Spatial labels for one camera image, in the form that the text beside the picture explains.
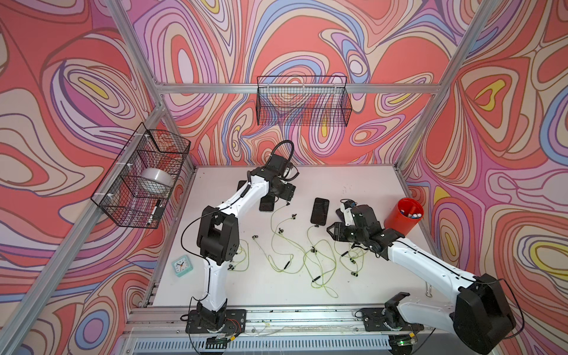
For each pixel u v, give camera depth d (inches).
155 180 27.7
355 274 32.8
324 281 32.3
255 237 36.7
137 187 28.5
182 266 33.0
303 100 37.9
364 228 24.9
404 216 33.1
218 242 20.5
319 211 40.9
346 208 30.1
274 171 27.9
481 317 16.2
